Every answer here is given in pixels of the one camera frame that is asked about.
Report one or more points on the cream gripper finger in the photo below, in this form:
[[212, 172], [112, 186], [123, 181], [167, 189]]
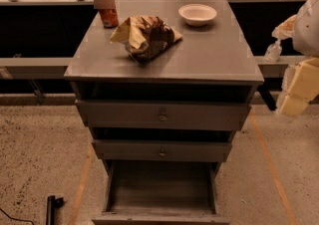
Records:
[[302, 80], [290, 105]]

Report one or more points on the brown chip bag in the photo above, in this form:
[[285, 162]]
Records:
[[145, 37]]

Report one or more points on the red coke can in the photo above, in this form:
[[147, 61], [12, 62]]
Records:
[[109, 17]]

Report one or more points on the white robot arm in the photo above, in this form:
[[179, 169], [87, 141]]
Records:
[[303, 29]]

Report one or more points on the grey wooden drawer cabinet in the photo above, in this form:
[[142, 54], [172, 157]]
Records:
[[211, 64]]

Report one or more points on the grey open bottom drawer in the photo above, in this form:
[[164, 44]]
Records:
[[160, 193]]

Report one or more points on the grey middle drawer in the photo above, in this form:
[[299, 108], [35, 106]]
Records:
[[111, 149]]

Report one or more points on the grey top drawer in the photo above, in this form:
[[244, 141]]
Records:
[[166, 115]]

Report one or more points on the clear sanitizer pump bottle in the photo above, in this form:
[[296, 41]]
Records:
[[273, 52]]

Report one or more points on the white paper bowl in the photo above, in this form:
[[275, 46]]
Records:
[[197, 15]]

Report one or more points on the black floor stand post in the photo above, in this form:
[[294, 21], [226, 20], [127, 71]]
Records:
[[52, 204]]

